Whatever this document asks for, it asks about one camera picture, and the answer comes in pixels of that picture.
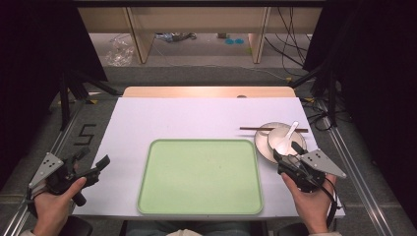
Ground white table mat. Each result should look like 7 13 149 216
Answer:
72 96 346 220

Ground white ceramic spoon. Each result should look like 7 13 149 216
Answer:
275 120 300 155

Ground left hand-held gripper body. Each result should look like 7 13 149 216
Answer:
28 151 100 207

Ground black floor cables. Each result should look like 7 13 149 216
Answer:
300 97 333 133

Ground black curtain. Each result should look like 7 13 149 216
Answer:
0 0 109 193
302 0 417 229

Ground aluminium floor rail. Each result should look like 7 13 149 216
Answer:
2 107 84 236
315 98 396 236

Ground person's left hand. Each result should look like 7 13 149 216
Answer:
31 176 88 236

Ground black tripod stand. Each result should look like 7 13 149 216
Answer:
288 61 339 128
58 69 122 133

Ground brown chopsticks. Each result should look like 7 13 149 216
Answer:
239 126 310 134

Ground person's right hand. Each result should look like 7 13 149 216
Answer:
280 172 338 235

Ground wooden shelf unit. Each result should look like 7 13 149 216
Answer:
77 5 325 66

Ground clear plastic bag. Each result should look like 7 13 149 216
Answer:
103 32 136 68

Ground hanging black cables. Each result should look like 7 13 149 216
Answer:
264 6 313 68

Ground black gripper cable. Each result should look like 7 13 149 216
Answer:
319 176 343 229

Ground wooden table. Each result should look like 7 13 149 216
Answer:
122 86 297 99

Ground black wrist strap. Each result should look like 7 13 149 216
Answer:
25 188 39 219

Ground white ceramic bowl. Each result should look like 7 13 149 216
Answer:
267 125 309 157

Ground light green tray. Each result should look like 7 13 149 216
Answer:
136 138 265 216

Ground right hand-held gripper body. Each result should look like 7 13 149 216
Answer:
276 148 348 194

